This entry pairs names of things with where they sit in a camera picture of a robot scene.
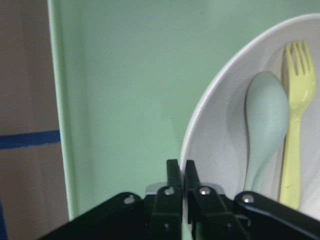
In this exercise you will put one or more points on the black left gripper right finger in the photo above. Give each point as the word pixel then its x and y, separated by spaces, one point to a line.
pixel 249 216

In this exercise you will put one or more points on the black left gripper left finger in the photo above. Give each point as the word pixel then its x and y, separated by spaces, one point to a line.
pixel 127 216

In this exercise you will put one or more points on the white round plate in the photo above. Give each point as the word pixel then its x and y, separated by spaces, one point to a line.
pixel 217 138

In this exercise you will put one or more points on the light green plastic spoon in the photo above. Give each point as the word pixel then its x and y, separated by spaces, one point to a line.
pixel 267 118

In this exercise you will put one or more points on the yellow plastic fork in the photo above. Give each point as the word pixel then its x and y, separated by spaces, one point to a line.
pixel 299 81

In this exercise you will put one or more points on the light green plastic tray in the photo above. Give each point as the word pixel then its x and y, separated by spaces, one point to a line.
pixel 128 75

